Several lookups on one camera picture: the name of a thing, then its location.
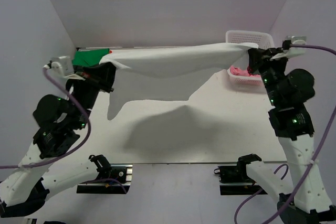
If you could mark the white plastic basket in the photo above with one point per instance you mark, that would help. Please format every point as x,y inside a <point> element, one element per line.
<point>264,41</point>

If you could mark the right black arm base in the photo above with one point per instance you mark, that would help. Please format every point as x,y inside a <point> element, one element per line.
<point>232,184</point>

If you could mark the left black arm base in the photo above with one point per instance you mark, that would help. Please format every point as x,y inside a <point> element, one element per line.
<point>116,181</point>

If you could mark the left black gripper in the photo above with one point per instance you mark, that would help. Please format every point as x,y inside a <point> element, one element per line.
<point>102,76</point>

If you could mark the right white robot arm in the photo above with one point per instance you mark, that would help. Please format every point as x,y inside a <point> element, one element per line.
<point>306,199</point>

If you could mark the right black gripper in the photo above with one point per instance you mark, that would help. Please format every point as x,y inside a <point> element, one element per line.
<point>259,60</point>

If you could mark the green folded t shirt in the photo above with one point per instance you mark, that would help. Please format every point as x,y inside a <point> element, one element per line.
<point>90,57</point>

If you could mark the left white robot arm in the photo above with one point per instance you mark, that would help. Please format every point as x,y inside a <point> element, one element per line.
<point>27,189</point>

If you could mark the white t shirt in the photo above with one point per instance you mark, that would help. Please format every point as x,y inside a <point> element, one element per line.
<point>167,74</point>

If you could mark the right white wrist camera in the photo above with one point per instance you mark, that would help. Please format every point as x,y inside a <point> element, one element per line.
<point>291,47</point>

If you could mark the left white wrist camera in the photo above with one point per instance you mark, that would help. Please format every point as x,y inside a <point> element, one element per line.
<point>63,67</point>

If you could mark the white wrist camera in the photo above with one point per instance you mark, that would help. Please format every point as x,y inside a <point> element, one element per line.
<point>63,67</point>
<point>291,47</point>

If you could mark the pink t shirt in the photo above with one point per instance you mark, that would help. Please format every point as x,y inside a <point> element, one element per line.
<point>238,73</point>

